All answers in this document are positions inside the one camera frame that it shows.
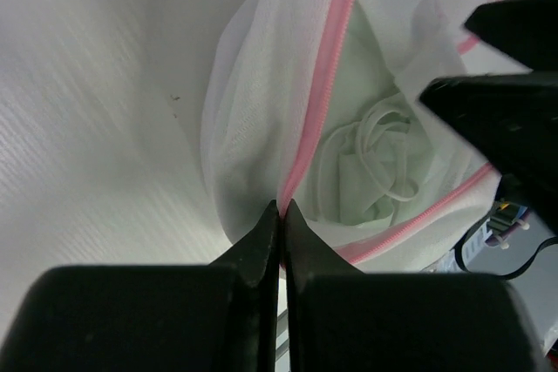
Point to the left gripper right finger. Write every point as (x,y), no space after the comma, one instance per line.
(342,319)

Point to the white mesh laundry bag pink zipper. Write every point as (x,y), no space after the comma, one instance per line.
(267,102)

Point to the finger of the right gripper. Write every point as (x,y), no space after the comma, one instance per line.
(524,30)
(512,121)

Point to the mint green bra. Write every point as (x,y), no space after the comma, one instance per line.
(374,164)

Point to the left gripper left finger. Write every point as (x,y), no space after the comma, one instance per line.
(216,317)

